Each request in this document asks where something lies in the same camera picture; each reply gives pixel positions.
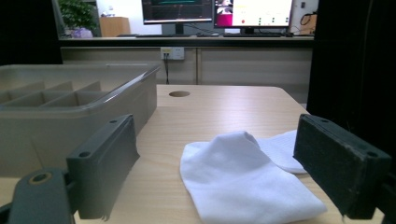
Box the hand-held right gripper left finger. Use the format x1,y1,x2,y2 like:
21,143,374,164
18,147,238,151
65,113,140,221

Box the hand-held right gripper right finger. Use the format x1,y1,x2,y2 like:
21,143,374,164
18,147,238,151
293,113,392,220

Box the white sock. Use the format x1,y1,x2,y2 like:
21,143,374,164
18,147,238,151
256,130,307,175
179,130,328,224

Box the grey divided storage box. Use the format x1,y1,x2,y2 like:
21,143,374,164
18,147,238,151
0,63,162,178

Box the black curtain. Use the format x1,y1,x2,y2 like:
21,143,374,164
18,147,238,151
0,0,64,66
306,0,396,160

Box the beige long cabinet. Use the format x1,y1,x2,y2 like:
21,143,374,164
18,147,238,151
59,36,315,104

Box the black keyboard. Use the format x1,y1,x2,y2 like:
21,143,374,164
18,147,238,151
135,33,197,38
223,32,283,38

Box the green potted plant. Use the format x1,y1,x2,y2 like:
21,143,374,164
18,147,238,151
57,0,101,39

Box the computer monitor with dark screen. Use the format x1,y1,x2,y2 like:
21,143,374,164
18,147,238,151
141,0,215,35

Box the computer monitor with white screen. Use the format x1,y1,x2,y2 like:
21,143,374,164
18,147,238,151
214,0,294,35

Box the black power cable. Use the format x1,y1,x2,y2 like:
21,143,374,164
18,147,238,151
163,54,171,85

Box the white wall socket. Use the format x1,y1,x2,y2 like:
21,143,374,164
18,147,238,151
160,47,185,61

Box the cardboard box with black cable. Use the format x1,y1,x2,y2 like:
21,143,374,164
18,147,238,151
299,12,318,35

